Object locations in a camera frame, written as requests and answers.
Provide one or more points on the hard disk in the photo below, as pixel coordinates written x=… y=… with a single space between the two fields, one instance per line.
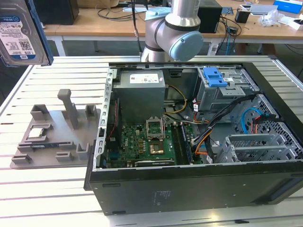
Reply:
x=19 y=33

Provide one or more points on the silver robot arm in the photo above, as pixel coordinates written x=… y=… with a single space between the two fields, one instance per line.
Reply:
x=175 y=30

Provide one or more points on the metal disk bay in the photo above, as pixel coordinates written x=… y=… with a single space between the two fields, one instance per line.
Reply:
x=251 y=144

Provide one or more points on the grey power supply unit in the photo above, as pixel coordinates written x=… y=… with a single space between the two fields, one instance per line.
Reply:
x=139 y=99

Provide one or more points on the green motherboard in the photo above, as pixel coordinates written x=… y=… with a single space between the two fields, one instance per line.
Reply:
x=132 y=142

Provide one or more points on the CPU socket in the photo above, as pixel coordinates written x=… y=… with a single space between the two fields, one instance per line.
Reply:
x=157 y=149

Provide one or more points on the dark RAM stick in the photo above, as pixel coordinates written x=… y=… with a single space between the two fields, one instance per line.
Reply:
x=187 y=146

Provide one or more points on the black graphics card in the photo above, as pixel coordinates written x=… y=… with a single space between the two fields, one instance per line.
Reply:
x=154 y=163

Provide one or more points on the metal drive cage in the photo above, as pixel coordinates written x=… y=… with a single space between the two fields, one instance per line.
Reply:
x=213 y=99

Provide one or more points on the blue plastic latch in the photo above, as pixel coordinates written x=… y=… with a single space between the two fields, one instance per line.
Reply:
x=214 y=78

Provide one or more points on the black PC case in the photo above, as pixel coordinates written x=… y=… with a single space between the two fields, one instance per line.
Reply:
x=189 y=189

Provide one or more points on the grey parts rack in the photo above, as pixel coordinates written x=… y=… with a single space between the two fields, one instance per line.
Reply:
x=59 y=132

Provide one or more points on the small black box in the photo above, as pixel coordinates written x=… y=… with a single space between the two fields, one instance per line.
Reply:
x=210 y=16

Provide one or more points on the silver CPU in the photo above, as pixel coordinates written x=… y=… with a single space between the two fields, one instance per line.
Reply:
x=36 y=133

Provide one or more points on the loose RAM stick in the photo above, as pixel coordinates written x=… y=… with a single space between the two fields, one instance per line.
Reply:
x=39 y=146

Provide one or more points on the wooden desk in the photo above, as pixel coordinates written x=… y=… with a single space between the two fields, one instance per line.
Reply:
x=53 y=29
x=260 y=32

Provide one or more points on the large black computer tower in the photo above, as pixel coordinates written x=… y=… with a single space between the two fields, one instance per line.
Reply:
x=56 y=11

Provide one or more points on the clear plastic bag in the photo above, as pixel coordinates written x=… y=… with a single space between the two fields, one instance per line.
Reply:
x=270 y=19

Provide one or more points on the blue cardboard box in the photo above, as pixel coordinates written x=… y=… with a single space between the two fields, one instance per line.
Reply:
x=285 y=5

